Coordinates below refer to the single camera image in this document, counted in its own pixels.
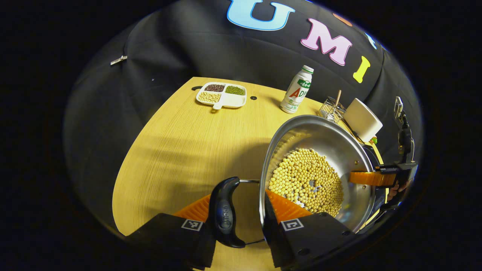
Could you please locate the white toaster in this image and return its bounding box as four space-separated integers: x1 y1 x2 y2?
343 98 383 143

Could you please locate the white divided bean dish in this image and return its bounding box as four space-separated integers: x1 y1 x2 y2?
195 82 248 110

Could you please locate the wire mesh holder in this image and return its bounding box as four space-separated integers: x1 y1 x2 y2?
319 96 346 123

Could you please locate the black backdrop cloth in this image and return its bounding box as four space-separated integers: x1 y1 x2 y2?
64 0 423 226

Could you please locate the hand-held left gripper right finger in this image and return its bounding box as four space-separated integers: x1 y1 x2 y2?
262 189 355 270

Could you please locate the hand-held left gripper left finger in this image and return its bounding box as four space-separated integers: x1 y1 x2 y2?
126 194 217 270

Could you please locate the pile of soybeans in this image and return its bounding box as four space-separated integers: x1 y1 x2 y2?
268 148 345 218

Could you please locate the steel pot with black handles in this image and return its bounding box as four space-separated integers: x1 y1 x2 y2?
209 115 388 249

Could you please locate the white drink bottle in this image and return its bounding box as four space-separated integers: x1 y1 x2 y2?
280 65 314 114

